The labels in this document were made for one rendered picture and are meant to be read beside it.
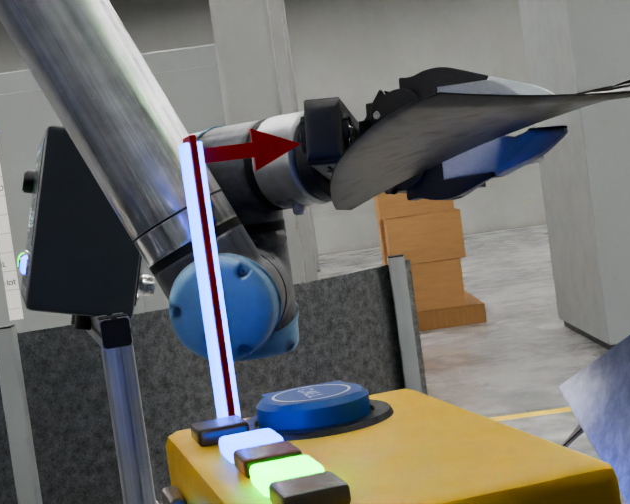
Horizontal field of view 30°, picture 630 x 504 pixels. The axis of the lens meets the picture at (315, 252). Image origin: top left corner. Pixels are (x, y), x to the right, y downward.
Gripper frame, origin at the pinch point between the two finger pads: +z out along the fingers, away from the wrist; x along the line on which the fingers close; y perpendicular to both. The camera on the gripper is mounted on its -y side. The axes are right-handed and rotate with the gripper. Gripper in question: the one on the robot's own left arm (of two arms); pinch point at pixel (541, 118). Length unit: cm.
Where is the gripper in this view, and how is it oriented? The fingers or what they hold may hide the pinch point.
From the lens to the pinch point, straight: 80.1
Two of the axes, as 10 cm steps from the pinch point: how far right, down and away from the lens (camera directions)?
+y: 6.2, -0.2, 7.9
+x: 0.7, 10.0, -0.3
